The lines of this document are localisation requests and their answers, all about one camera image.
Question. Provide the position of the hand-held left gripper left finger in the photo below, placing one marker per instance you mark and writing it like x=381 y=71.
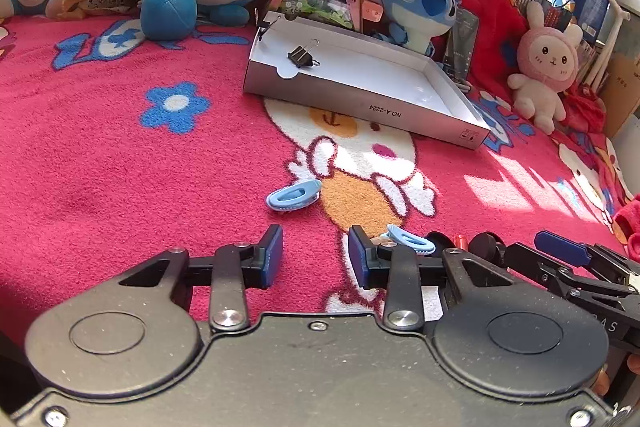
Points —
x=272 y=257

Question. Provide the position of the black round jar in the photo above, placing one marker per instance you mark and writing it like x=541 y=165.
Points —
x=486 y=247

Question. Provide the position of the person's right hand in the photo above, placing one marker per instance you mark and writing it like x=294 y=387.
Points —
x=601 y=384

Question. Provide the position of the pink rabbit plush toy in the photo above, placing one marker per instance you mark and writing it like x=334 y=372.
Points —
x=545 y=67

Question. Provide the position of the red cloth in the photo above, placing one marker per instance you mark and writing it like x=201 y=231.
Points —
x=630 y=222

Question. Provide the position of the white rack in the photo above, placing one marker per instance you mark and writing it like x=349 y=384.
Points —
x=607 y=42

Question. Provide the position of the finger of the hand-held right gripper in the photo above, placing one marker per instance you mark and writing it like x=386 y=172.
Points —
x=530 y=262
x=560 y=249

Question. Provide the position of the white cardboard box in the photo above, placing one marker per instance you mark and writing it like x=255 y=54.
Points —
x=360 y=77

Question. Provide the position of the brown cardboard box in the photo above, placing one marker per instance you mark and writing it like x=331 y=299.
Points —
x=622 y=92

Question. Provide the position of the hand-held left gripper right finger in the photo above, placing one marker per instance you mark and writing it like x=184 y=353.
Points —
x=357 y=257

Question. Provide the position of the blue hair clip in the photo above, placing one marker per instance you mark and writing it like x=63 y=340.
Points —
x=292 y=196
x=410 y=241

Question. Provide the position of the black round lid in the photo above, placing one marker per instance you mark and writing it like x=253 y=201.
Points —
x=438 y=240

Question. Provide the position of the black binder clip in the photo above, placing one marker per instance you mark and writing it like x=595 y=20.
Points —
x=301 y=53
x=262 y=24

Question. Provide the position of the blue alien plush toy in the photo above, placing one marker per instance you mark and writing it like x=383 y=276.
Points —
x=417 y=2

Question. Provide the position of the small red cap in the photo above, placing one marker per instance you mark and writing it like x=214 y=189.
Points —
x=461 y=242

